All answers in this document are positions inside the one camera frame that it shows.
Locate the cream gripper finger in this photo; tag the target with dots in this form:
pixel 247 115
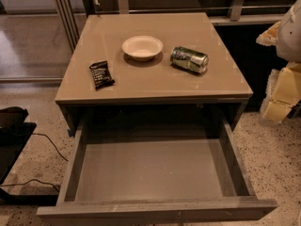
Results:
pixel 283 92
pixel 269 36

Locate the green soda can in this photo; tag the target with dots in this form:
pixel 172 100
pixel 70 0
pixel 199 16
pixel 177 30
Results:
pixel 188 59

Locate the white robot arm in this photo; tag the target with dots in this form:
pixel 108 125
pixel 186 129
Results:
pixel 288 44

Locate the grey drawer cabinet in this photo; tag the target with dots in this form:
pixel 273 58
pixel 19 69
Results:
pixel 155 81

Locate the open grey top drawer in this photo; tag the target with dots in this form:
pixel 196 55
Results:
pixel 155 175

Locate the white paper bowl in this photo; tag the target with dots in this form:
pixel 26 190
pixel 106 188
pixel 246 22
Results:
pixel 142 48

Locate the black snack bag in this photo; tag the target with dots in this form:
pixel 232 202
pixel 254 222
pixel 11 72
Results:
pixel 101 76

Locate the black side table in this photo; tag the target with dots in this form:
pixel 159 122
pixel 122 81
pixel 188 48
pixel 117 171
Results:
pixel 14 134

